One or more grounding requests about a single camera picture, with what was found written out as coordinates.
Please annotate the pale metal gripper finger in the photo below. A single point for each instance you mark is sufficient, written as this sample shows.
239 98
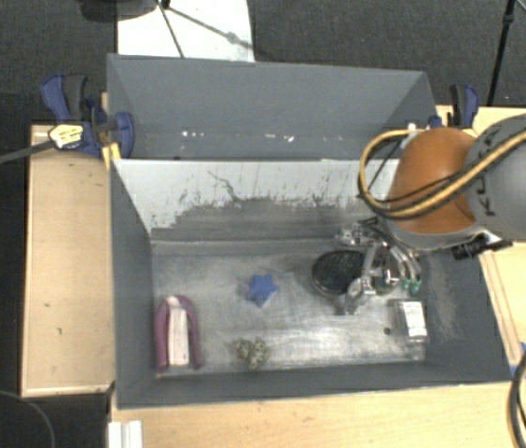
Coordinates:
348 298
359 299

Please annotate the black round disc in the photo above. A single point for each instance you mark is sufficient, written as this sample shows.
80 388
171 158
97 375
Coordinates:
335 272

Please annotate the clear box with white label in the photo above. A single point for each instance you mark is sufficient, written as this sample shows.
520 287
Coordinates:
410 321

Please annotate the blue star-shaped block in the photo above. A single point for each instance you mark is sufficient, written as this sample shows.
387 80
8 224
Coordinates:
261 290

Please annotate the camouflage lumpy toy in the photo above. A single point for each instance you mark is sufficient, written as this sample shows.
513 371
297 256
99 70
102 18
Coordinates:
253 352

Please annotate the grey metal bin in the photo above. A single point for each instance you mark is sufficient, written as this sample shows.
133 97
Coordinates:
253 110

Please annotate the pale wood flat board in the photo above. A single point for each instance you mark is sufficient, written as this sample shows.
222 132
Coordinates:
67 259

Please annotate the black cylinder on white bracket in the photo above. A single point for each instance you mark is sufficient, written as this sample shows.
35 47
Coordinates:
473 247

